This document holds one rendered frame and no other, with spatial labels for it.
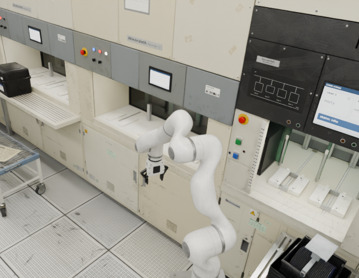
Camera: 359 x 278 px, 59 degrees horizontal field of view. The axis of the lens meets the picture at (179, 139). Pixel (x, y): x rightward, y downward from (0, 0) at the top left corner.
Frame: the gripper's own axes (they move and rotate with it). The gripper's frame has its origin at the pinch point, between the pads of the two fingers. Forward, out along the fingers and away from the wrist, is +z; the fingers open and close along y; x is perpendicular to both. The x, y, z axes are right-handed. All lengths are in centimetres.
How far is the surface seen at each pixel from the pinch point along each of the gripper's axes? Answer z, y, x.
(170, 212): 66, 32, 35
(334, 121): -50, 71, -48
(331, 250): -7, 48, -82
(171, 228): 82, 33, 33
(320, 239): -7, 49, -76
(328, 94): -62, 68, -43
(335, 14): -96, 65, -36
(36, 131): 70, -51, 213
